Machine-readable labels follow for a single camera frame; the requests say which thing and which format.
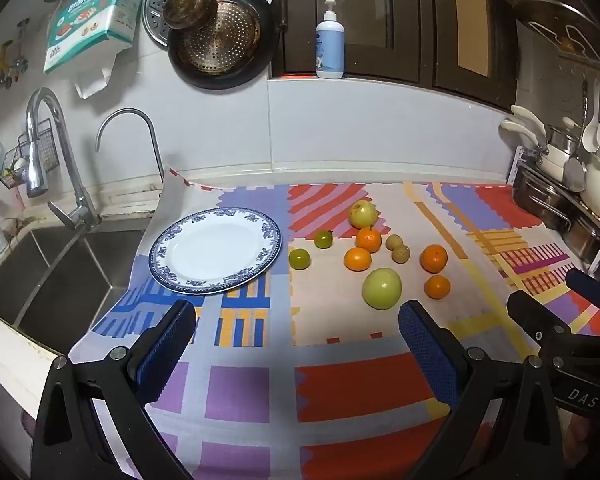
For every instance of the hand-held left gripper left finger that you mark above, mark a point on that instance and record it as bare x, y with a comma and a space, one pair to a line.
167, 345

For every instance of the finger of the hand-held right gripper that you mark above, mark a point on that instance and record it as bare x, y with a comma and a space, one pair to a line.
587, 287
530, 312

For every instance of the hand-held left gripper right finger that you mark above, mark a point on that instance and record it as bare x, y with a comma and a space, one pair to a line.
427, 347

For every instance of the orange mandarin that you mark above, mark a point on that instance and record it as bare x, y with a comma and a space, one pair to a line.
368, 240
437, 287
433, 258
357, 259

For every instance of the large green apple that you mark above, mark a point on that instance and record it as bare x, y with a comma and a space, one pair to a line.
381, 288

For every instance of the small yellowish round fruit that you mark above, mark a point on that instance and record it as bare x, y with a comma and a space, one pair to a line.
392, 241
401, 254

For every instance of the blue and white plate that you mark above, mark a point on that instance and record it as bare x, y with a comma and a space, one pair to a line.
212, 250

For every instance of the yellowish apple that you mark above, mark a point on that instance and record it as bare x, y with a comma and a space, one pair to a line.
364, 214

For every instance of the green mandarin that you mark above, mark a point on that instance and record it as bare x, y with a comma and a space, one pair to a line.
299, 259
323, 239

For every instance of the metal dish rack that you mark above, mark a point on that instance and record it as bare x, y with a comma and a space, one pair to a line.
545, 200

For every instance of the colourful patterned cloth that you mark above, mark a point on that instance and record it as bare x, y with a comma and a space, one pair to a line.
330, 320

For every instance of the metal spatula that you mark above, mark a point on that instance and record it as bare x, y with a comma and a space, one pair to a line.
574, 172

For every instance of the steel sink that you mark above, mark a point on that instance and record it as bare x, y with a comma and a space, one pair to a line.
70, 275

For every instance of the thin curved faucet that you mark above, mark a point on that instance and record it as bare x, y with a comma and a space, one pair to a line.
152, 135

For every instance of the large chrome faucet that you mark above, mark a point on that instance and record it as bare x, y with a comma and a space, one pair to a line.
37, 170

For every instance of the tissue paper pack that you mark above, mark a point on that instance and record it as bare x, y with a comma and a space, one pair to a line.
94, 82

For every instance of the black frying pan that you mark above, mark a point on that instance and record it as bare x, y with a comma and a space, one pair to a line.
220, 45

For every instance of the white pump soap bottle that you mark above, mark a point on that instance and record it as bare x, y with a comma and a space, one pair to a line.
330, 50

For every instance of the green tissue pack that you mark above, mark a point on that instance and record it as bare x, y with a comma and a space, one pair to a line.
90, 25

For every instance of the metal steamer plate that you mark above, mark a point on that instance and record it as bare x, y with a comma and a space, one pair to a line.
155, 10

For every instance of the dark wooden window frame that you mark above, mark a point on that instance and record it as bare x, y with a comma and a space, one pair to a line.
425, 20

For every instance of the yellow wall hooks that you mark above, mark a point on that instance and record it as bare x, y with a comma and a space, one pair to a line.
2, 62

